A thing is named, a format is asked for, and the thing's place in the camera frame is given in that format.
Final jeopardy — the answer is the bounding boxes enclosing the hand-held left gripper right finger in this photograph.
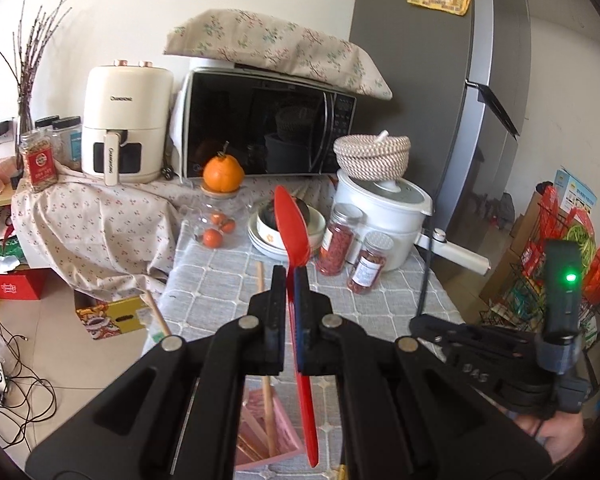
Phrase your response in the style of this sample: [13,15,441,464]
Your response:
[294,266,553,480]

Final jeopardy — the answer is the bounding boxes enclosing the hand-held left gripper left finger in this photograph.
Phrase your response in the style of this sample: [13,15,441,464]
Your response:
[24,265,288,480]

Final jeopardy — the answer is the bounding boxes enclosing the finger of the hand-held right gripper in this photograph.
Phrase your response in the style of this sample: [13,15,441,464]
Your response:
[409,313,481,358]

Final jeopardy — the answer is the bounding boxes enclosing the brown wooden chopstick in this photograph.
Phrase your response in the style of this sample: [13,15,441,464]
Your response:
[256,261,278,453]

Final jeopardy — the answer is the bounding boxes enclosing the red plastic spoon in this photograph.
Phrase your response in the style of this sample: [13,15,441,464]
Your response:
[273,186,321,468]

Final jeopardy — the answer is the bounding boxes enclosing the pink lattice utensil holder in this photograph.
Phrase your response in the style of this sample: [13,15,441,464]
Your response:
[235,387,305,471]

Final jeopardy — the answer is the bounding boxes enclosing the person's right hand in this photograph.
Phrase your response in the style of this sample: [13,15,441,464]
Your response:
[517,400,598,466]

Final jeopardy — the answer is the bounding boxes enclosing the grey checkered tablecloth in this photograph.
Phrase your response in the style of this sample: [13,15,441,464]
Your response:
[150,230,466,480]

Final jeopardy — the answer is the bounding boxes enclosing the tall jar of red berries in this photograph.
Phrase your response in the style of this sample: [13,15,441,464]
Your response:
[314,203,363,277]

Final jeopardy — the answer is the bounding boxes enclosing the short jar of red dates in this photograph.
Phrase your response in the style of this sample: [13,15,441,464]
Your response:
[346,233,395,295]

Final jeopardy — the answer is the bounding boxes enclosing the white ceramic bowl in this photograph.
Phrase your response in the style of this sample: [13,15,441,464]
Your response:
[257,205,327,250]

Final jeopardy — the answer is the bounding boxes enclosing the dark green squash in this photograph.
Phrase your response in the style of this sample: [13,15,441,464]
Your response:
[257,200,311,231]

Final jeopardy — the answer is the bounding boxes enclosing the light printed bamboo chopstick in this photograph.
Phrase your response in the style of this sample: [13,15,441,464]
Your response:
[145,291,173,338]

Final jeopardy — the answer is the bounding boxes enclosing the clear glass jar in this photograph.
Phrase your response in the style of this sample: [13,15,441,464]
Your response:
[192,185,243,252]

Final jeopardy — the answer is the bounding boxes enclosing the white electric cooking pot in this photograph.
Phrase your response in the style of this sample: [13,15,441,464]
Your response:
[332,169,491,276]

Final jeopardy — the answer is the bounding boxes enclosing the green long beans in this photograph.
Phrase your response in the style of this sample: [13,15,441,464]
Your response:
[565,222,598,271]

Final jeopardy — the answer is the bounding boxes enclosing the large orange fruit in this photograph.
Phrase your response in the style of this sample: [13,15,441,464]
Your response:
[202,141,245,193]

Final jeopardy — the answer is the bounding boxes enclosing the colourful printed cardboard box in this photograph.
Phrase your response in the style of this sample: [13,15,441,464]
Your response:
[75,296,151,341]

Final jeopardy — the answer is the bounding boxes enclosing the black microwave oven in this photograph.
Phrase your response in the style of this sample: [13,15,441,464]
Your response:
[172,57,358,183]

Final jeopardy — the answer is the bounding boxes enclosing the blue and yellow box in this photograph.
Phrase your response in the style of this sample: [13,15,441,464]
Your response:
[554,166,600,221]

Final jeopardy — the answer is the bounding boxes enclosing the floral white cloth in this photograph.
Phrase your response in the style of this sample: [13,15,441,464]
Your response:
[11,165,341,306]

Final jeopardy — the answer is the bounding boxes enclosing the grey refrigerator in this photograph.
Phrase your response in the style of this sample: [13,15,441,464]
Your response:
[350,0,533,261]

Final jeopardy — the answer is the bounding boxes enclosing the cream air fryer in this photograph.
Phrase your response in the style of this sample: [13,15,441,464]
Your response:
[81,60,175,186]

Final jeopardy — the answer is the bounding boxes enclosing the floral beige pillow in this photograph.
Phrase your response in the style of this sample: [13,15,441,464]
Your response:
[162,8,393,101]

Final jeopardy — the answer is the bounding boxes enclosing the red cardboard box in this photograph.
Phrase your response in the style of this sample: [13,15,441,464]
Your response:
[0,269,48,301]

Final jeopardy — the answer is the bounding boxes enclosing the red label nut jar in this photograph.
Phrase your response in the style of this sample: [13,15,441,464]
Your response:
[19,130,58,193]

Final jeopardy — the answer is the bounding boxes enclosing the bare dry branches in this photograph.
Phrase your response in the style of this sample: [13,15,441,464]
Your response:
[0,0,76,133]

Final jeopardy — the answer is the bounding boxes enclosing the black wire rack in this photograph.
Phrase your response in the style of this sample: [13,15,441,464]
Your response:
[480,185,600,361]

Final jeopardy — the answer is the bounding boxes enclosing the woven rope basket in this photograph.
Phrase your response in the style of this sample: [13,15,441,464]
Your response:
[333,132,412,181]

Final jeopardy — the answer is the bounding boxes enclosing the black floor cables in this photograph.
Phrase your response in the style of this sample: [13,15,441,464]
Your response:
[0,290,57,448]

